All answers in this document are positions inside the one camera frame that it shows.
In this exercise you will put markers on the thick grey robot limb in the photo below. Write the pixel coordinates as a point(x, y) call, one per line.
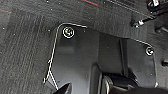
point(110, 78)

